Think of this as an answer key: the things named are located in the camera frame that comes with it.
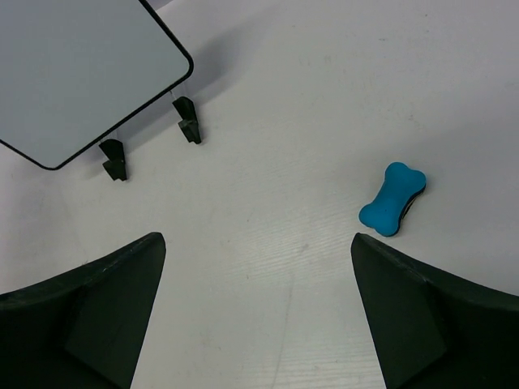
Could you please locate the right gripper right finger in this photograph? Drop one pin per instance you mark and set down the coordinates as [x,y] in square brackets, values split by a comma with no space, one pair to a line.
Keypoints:
[430,328]

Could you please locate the blue bone-shaped eraser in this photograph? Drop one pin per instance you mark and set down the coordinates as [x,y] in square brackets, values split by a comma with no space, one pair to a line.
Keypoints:
[401,186]

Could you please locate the small black-framed whiteboard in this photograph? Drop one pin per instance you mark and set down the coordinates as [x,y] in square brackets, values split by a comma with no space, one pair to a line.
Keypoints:
[74,71]

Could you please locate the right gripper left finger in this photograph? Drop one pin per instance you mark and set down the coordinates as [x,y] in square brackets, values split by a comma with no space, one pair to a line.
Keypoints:
[86,327]

